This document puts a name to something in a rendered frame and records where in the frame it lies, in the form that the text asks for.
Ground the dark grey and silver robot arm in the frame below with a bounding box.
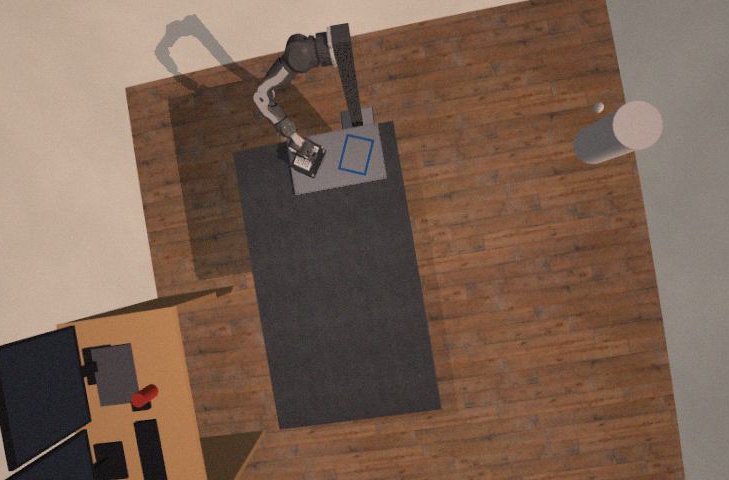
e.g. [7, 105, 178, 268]
[254, 27, 338, 152]

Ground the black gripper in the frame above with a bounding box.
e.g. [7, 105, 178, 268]
[290, 137, 318, 164]

